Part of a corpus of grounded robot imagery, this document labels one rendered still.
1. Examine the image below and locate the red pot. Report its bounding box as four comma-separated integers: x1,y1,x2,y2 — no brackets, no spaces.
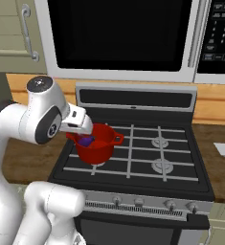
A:
65,122,125,166

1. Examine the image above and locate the grey cupboard handle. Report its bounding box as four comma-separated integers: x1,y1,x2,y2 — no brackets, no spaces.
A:
20,3,41,62

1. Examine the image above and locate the beige lower cupboard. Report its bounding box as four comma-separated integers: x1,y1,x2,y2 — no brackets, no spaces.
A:
205,202,225,245

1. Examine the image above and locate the beige cupboard door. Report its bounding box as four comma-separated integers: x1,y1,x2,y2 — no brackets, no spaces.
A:
0,0,49,75

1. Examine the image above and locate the grey microwave door handle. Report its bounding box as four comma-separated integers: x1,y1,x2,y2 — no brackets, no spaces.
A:
187,0,212,68

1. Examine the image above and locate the purple eggplant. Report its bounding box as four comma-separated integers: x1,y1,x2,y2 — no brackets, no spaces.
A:
77,135,96,148

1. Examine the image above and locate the grey stove knob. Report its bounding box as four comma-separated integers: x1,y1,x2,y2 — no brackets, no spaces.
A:
133,197,145,208
165,199,177,212
112,195,123,207
187,202,199,214

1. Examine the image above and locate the black oven door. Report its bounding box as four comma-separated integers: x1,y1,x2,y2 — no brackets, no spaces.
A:
73,212,212,245

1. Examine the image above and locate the white microwave oven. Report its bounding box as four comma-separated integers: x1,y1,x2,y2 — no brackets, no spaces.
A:
34,0,225,86

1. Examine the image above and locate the black gas stove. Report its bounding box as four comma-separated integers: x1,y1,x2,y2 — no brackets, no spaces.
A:
47,81,216,245

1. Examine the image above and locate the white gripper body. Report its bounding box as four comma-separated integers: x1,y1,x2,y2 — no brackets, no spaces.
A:
59,115,95,137

